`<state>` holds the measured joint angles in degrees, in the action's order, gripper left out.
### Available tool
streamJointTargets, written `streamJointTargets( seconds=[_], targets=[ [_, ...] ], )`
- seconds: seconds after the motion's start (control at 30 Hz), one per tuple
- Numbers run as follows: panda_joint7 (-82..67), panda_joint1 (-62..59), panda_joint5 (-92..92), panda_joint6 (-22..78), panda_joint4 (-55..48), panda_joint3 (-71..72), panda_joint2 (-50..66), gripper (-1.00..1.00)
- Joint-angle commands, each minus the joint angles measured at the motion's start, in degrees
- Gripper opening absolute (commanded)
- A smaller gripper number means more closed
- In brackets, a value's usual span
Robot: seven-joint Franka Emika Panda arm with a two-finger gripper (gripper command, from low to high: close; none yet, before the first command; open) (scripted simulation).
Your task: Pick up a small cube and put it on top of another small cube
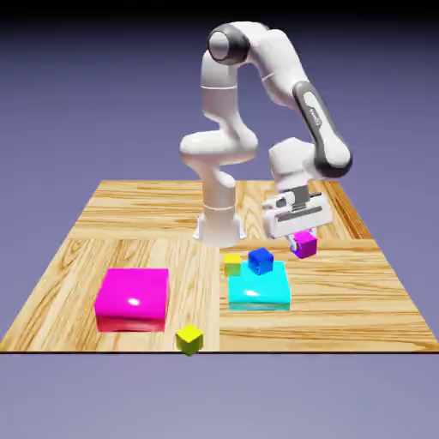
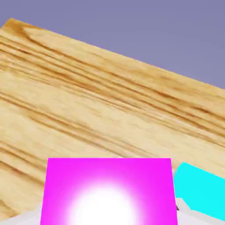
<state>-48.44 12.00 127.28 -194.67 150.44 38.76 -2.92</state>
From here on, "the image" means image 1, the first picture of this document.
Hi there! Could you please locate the large magenta box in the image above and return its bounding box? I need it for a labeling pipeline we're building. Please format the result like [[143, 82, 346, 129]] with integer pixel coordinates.
[[93, 268, 170, 333]]

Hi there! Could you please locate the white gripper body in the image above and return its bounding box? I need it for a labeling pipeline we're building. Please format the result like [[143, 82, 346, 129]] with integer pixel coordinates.
[[262, 201, 334, 240]]

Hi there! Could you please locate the small blue cube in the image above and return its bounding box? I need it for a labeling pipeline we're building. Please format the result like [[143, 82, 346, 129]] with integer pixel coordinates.
[[247, 247, 274, 276]]

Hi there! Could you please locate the large cyan box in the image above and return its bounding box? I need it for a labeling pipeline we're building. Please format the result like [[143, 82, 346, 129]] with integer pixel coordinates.
[[227, 260, 292, 312]]

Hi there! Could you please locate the small magenta cube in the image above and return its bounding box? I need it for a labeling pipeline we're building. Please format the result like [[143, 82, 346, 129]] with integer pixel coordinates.
[[290, 230, 318, 260]]

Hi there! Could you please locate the small yellow cube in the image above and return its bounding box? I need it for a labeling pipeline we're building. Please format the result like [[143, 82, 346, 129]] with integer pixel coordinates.
[[175, 323, 204, 357], [224, 253, 243, 278]]

